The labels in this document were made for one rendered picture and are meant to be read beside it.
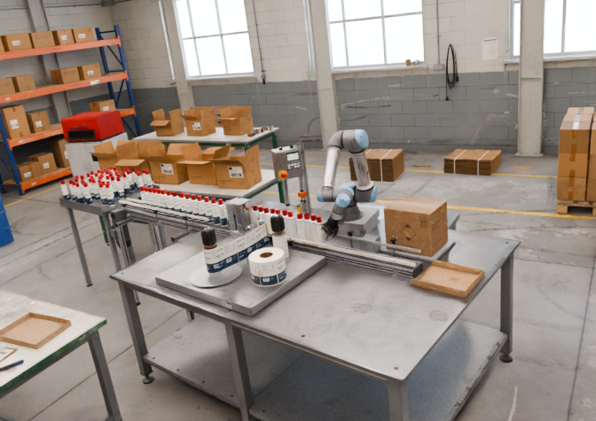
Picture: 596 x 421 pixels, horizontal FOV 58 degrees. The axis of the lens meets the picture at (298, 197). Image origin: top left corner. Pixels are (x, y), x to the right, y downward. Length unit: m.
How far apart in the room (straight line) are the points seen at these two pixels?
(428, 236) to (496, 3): 5.50
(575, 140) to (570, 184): 0.46
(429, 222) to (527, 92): 5.29
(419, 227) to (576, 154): 3.14
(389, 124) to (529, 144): 2.14
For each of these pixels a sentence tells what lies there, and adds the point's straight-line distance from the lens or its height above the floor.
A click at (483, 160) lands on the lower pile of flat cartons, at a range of 7.45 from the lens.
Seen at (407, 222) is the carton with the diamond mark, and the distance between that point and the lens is 3.21.
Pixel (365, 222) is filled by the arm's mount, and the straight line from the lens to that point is 3.60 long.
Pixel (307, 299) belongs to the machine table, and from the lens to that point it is 2.92.
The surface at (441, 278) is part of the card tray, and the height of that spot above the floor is 0.83.
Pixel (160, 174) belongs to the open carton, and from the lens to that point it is 5.73.
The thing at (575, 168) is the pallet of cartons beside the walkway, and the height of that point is 0.49.
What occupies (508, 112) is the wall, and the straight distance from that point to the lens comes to 8.39.
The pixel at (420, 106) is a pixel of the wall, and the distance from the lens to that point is 8.70.
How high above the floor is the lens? 2.26
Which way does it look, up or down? 19 degrees down
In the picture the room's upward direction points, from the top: 7 degrees counter-clockwise
